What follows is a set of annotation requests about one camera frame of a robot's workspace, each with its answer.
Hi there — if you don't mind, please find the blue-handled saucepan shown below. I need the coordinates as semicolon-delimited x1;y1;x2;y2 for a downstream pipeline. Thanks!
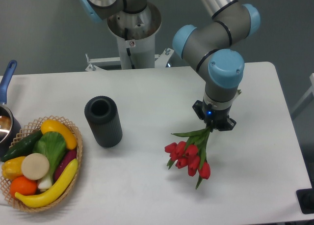
0;60;21;157

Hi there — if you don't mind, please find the white metal base bracket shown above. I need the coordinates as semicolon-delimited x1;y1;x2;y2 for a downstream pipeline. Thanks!
85;48;174;72

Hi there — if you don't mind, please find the yellow lemon squash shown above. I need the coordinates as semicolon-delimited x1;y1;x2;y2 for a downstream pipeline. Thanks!
41;119;77;150

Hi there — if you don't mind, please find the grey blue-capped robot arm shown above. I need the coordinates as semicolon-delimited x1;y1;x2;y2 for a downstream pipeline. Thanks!
79;0;261;131

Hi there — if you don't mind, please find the green bok choy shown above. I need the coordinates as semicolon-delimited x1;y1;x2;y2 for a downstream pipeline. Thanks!
32;132;66;192

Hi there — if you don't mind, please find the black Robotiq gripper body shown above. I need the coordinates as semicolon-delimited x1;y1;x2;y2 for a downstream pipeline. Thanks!
192;100;236;131

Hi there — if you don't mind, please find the black device at table edge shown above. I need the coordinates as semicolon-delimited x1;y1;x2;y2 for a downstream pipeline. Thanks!
296;188;314;214

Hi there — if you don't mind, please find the long yellow banana squash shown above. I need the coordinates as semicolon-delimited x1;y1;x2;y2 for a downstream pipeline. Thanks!
15;159;79;208

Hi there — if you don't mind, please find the dark grey ribbed vase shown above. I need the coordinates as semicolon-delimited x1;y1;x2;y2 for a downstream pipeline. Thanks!
84;96;123;148

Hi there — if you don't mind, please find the beige round disc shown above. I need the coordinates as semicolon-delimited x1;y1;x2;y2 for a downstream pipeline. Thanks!
21;153;50;180

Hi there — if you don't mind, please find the white frame at right edge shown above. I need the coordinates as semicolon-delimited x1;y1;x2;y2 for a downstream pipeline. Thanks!
290;73;314;120

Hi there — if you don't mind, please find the red tulip bouquet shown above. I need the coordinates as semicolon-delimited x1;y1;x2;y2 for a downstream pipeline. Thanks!
164;127;211;189

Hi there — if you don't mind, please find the green cucumber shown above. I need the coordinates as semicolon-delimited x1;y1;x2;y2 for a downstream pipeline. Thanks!
0;130;43;162

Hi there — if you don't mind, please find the yellow bell pepper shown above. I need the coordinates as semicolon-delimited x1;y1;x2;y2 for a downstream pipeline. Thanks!
1;156;26;180

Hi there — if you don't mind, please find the orange fruit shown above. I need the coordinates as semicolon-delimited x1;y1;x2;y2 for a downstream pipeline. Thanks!
10;176;37;198

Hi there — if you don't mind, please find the purple eggplant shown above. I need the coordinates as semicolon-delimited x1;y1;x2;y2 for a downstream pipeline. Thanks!
53;149;77;182

